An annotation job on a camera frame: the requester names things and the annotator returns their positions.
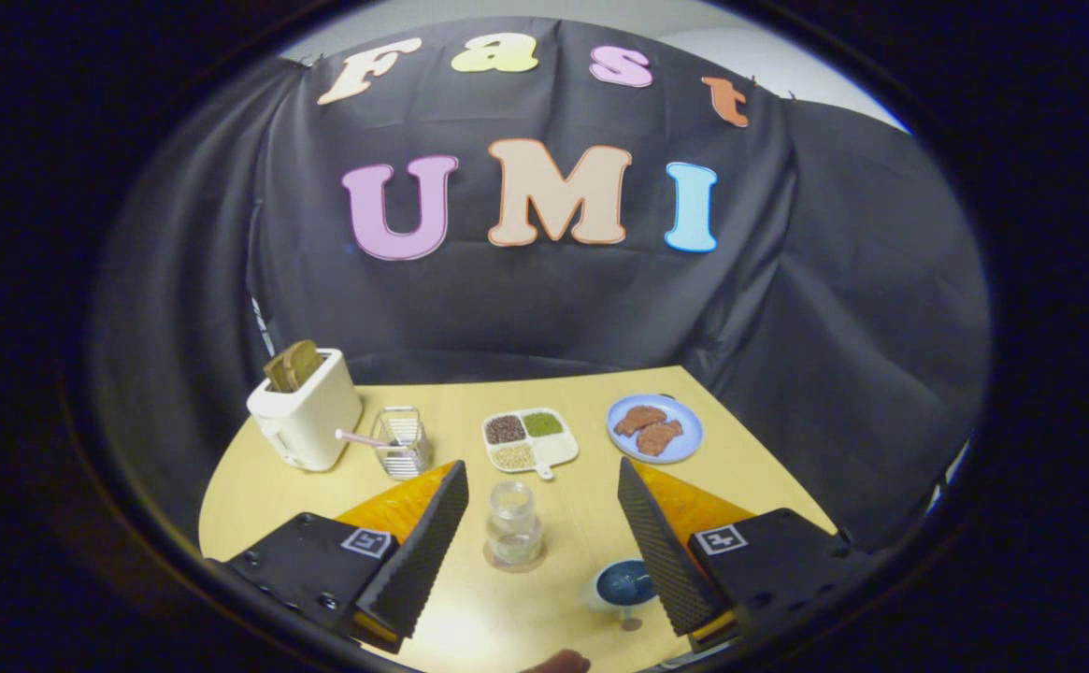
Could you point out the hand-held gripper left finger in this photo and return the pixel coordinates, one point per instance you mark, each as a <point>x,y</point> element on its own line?
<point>422,561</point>

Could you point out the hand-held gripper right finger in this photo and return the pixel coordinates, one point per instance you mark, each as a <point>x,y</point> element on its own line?
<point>661,561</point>

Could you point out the white cup with blue inside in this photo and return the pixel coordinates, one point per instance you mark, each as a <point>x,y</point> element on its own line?
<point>623,584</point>

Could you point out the clear glass bottle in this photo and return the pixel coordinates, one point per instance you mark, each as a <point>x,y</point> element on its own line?
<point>514,528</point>

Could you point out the brown meat slice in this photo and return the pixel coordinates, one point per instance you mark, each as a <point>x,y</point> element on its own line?
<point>661,437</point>
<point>639,421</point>

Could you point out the light blue plate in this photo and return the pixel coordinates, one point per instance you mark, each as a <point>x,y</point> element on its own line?
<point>692,439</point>

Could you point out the pink stick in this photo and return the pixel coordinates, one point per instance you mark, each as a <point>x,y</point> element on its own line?
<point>357,437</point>

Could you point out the wooden table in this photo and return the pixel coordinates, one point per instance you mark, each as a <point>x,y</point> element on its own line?
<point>455,421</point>

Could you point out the white divided grain dish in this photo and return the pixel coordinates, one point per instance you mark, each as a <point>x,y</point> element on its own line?
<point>558,451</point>

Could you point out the white toaster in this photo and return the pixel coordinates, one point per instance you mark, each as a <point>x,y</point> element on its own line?
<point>310,421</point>

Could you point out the brown toast slices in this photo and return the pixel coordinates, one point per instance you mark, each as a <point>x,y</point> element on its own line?
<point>293,366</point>

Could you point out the black backdrop cloth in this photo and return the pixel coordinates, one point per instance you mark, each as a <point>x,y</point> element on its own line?
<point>553,308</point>

